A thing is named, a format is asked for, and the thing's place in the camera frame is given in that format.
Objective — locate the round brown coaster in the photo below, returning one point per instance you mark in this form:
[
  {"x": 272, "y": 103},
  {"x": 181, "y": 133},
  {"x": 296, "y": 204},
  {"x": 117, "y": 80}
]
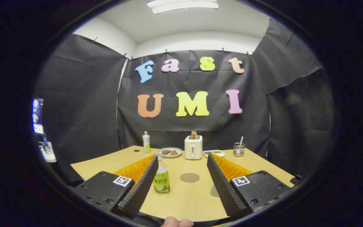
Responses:
[{"x": 189, "y": 177}]

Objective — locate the ceiling light panel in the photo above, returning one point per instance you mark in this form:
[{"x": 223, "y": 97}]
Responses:
[{"x": 181, "y": 5}]

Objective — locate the computer monitor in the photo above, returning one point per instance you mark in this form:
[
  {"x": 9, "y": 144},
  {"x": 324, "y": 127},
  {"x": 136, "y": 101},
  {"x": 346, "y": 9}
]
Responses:
[{"x": 38, "y": 116}]

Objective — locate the small white green bottle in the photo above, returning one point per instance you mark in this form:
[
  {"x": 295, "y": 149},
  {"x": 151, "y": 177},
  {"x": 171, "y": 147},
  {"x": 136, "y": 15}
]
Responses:
[{"x": 146, "y": 143}]

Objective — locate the pale green plate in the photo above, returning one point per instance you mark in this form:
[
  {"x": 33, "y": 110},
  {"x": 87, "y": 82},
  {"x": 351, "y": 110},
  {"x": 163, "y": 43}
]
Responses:
[{"x": 169, "y": 156}]

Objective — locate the wooden table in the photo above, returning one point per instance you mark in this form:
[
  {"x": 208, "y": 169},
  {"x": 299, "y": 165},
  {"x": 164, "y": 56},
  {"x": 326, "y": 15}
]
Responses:
[{"x": 184, "y": 201}]

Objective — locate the green label juice bottle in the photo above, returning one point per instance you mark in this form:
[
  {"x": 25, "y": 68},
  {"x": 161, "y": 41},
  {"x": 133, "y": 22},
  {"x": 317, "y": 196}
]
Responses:
[{"x": 162, "y": 183}]

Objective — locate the small black object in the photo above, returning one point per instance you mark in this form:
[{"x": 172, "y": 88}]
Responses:
[{"x": 296, "y": 179}]

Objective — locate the white box-shaped device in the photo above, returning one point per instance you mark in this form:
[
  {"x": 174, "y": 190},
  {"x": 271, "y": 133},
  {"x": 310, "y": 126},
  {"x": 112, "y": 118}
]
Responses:
[{"x": 48, "y": 154}]

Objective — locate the white toaster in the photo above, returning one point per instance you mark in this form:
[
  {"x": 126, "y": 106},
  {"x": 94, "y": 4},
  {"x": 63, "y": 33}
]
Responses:
[{"x": 193, "y": 148}]

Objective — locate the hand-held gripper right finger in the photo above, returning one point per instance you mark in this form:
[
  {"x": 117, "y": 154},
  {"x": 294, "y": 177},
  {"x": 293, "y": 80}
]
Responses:
[{"x": 225, "y": 189}]

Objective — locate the brown toast slice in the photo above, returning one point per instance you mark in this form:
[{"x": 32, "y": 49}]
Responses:
[{"x": 193, "y": 135}]

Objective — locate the white divided dish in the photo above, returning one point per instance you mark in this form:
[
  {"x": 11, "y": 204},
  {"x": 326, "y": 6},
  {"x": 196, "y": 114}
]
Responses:
[{"x": 214, "y": 154}]

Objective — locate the black backdrop cloth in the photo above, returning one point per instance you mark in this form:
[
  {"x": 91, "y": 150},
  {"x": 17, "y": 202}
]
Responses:
[{"x": 169, "y": 129}]

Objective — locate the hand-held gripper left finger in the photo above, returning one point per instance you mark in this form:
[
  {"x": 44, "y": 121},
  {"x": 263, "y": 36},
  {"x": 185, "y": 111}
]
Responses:
[{"x": 139, "y": 192}]

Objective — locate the white straw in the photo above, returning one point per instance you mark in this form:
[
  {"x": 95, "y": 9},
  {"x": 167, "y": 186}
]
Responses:
[{"x": 241, "y": 140}]

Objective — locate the brown food piece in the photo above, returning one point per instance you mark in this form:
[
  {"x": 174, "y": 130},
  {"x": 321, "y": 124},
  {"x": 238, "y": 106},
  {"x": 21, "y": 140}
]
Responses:
[
  {"x": 174, "y": 153},
  {"x": 166, "y": 152}
]

